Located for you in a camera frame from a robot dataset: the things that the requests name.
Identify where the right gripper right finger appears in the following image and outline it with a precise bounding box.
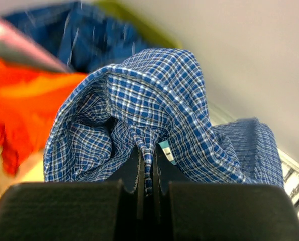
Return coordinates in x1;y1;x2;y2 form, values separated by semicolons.
153;147;299;240

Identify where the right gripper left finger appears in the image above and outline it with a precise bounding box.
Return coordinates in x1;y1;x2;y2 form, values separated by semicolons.
0;148;144;240

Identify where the blue checked shirt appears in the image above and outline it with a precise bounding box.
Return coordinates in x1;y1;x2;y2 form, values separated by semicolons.
43;49;284;195

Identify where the orange t-shirt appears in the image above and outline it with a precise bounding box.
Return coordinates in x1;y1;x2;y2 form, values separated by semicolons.
0;58;87;176

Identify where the pink hanger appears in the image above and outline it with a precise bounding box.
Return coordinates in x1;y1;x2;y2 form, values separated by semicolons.
0;18;70;72

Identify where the wooden clothes rack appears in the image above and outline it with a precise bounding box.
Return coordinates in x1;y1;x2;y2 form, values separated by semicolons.
0;130;46;209

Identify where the blue plaid cloth in basket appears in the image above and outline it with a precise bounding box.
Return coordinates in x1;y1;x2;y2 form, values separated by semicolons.
3;1;159;73

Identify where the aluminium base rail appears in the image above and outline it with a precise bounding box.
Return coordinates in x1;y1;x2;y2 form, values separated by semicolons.
278;149;299;217

